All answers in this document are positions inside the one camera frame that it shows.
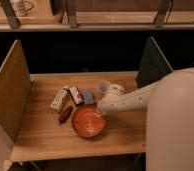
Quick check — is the orange ceramic bowl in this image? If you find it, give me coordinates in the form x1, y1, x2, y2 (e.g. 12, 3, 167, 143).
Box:
71, 104, 106, 138

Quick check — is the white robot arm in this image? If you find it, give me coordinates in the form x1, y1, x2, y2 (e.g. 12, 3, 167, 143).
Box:
98, 67, 194, 171

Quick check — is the translucent plastic cup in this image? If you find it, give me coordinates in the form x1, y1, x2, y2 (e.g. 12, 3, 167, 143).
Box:
95, 80, 111, 95

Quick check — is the red and white box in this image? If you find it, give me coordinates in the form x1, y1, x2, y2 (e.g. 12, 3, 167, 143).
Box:
69, 86, 84, 106

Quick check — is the red sausage toy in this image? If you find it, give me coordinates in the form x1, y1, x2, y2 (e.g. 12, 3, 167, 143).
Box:
59, 106, 73, 124

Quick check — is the white snack packet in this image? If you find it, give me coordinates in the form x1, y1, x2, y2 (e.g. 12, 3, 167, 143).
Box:
50, 85, 69, 112

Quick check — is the right dark side panel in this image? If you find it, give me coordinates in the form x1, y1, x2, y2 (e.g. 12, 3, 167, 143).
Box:
136, 36, 173, 88

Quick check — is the left wooden side panel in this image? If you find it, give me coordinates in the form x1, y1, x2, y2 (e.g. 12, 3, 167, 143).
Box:
0, 40, 31, 144

